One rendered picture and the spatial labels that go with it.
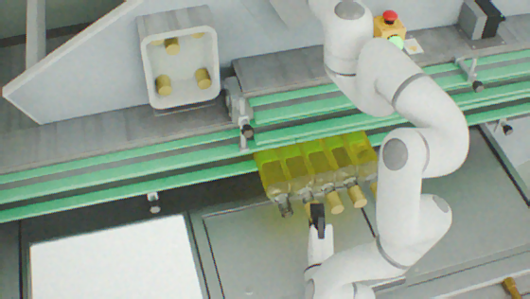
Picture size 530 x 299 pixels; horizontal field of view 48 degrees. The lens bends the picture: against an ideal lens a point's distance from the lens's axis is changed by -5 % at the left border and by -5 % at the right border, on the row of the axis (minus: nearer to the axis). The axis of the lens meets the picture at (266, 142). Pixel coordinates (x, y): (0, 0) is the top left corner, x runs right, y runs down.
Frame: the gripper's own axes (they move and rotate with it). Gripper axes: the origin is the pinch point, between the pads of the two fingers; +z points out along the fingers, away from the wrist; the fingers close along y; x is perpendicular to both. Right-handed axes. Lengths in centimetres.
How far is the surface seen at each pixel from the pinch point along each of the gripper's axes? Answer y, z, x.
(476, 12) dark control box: 23, 49, -45
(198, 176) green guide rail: -5.0, 15.9, 28.1
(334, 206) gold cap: 0.0, 2.6, -4.4
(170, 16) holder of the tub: 32, 33, 33
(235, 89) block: 13.9, 27.3, 18.7
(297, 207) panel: -14.1, 12.9, 2.9
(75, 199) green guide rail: -5, 9, 59
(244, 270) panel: -14.4, -5.6, 16.5
